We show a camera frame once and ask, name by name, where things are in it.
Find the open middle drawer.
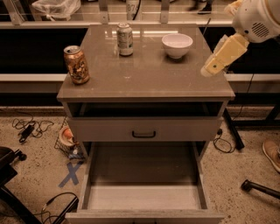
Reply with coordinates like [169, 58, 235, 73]
[66, 142, 224, 224]

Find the black wire basket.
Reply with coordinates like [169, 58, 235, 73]
[54, 119, 85, 161]

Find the black power adapter with cable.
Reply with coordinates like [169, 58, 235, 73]
[12, 112, 54, 144]

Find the grey drawer cabinet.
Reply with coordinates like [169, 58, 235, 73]
[56, 24, 236, 224]

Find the black table leg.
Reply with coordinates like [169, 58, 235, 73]
[223, 109, 244, 151]

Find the white ceramic bowl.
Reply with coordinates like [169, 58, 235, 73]
[162, 33, 193, 59]

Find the black office chair base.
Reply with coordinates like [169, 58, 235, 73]
[0, 146, 42, 224]

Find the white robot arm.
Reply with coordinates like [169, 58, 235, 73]
[200, 0, 280, 77]

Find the black cable coil right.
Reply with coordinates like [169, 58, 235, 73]
[213, 128, 236, 154]

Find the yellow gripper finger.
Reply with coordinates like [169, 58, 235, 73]
[213, 34, 228, 54]
[200, 32, 249, 77]

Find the brown shoe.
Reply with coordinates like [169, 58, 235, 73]
[262, 140, 280, 173]

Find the clear plastic bag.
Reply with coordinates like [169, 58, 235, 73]
[31, 0, 81, 21]

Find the black cable on floor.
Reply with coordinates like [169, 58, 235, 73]
[34, 192, 80, 224]

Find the orange patterned soda can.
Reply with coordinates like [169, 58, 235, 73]
[64, 45, 89, 85]

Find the black chair leg with caster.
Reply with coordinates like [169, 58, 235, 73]
[241, 179, 280, 200]

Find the blue tape cross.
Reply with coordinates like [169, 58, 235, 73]
[59, 161, 83, 188]

